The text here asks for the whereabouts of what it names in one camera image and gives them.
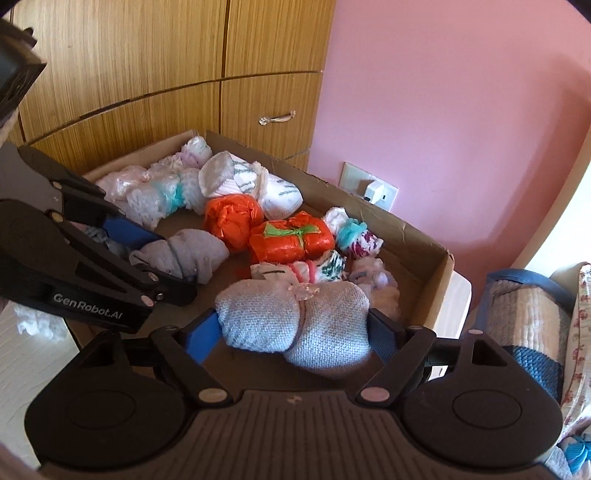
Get white crumpled cloth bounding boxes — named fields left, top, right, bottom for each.
left=16, top=305, right=70, bottom=342

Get lavender plastic-wrapped bundle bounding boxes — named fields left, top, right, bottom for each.
left=348, top=256, right=400, bottom=319

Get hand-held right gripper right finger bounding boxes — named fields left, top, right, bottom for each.
left=355, top=308, right=509, bottom=409

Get teal cloth item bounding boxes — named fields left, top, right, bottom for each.
left=556, top=436, right=591, bottom=476

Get plastic-wrapped bundle with teal tie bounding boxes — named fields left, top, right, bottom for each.
left=126, top=168, right=208, bottom=228

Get white plug-in charger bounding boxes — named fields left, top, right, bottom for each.
left=362, top=181, right=389, bottom=204

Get white bundle with pink tie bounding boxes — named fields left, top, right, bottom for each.
left=249, top=249, right=347, bottom=289

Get wall socket plate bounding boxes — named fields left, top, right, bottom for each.
left=339, top=161, right=399, bottom=212

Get white textured bedspread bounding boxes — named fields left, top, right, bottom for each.
left=0, top=302, right=81, bottom=467

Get plastic-wrapped bundle with purple tie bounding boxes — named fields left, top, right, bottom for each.
left=96, top=136, right=214, bottom=210

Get lavender grey cloth bundle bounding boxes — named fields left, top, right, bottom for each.
left=129, top=228, right=230, bottom=284

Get orange plastic bundle green tie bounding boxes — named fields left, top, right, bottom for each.
left=249, top=211, right=335, bottom=264

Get white knitted bundle green stripes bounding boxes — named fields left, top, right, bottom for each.
left=198, top=151, right=269, bottom=204

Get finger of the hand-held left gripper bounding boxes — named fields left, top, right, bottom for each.
left=55, top=220, right=199, bottom=308
left=18, top=145, right=165, bottom=253

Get white pink bundle teal tie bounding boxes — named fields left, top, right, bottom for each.
left=323, top=207, right=384, bottom=259

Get brown cardboard box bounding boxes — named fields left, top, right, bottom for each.
left=67, top=129, right=455, bottom=391

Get blue patchwork quilt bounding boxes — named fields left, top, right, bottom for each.
left=475, top=270, right=578, bottom=407

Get grey knitted cloth bundle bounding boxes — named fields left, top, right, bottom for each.
left=215, top=279, right=372, bottom=380

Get wooden wardrobe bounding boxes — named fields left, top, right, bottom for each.
left=9, top=0, right=337, bottom=174

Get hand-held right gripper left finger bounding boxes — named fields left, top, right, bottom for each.
left=95, top=310, right=232, bottom=408

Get floral pillow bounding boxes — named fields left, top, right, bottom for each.
left=561, top=265, right=591, bottom=435

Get white knitted bundle grey stripes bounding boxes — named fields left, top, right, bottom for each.
left=256, top=171, right=304, bottom=220

